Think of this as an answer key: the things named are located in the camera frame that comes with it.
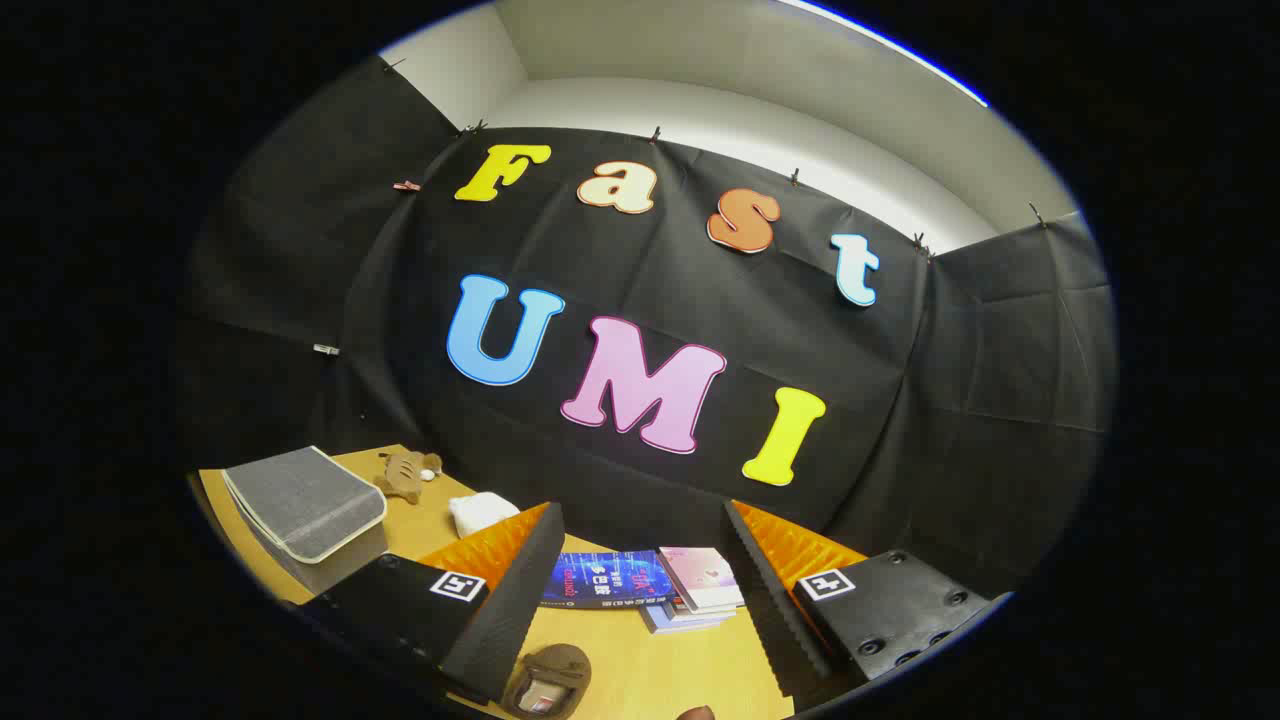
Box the brown plush toy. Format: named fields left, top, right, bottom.
left=374, top=450, right=444, bottom=505

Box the pink cover book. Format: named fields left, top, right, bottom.
left=657, top=546, right=746, bottom=613

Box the white book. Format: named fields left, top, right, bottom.
left=668, top=598, right=743, bottom=623

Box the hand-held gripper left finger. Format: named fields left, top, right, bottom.
left=300, top=502, right=567, bottom=706

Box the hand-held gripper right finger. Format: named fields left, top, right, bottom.
left=720, top=499, right=993, bottom=713

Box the dark blue book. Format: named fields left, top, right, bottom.
left=541, top=549, right=673, bottom=610

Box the white plush toy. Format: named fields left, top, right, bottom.
left=448, top=491, right=521, bottom=539

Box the grey fabric storage box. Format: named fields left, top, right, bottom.
left=222, top=446, right=389, bottom=597

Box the light blue book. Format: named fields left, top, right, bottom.
left=640, top=602, right=733, bottom=635

